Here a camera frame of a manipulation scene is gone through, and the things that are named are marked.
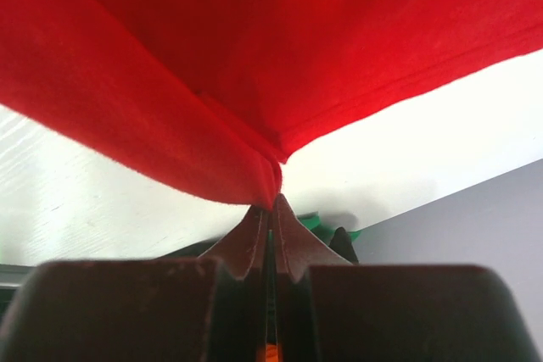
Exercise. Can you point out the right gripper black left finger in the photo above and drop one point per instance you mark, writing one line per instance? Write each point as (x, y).
(207, 308)

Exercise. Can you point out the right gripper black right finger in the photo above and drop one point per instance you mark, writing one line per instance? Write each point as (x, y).
(329, 309)

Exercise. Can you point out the red t-shirt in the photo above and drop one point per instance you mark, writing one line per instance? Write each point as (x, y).
(211, 96)

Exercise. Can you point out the orange t-shirt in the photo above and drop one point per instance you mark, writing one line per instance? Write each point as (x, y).
(268, 352)

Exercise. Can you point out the black t-shirt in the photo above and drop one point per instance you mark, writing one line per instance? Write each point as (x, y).
(339, 240)

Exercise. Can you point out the green t-shirt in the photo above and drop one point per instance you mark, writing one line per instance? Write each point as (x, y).
(316, 224)

